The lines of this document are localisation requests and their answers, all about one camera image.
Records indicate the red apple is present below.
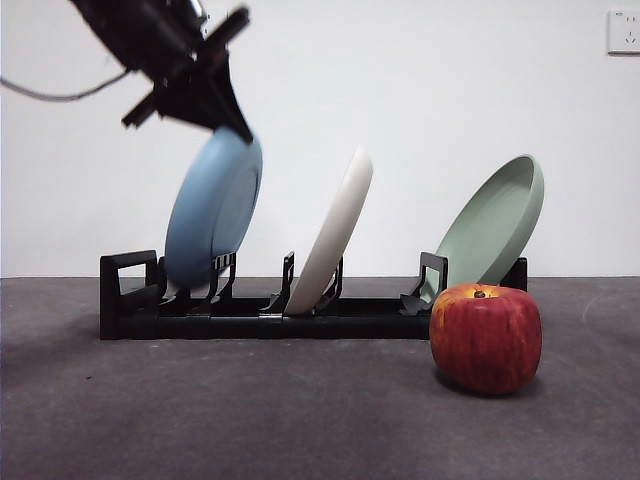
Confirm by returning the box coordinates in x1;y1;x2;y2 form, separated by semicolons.
429;282;543;396

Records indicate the green plate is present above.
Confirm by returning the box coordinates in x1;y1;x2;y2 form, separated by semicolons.
432;155;546;292

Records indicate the white wall socket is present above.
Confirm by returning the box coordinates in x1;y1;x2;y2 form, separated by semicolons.
606;9;640;56

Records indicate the white plate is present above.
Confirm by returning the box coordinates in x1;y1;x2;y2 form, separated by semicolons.
283;145;375;317

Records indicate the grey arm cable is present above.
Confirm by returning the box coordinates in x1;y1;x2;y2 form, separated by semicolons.
0;69;134;101

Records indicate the blue plate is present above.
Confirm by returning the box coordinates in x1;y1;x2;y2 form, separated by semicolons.
163;124;264;296

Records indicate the black plate rack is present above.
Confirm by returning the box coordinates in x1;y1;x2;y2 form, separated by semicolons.
99;249;529;342

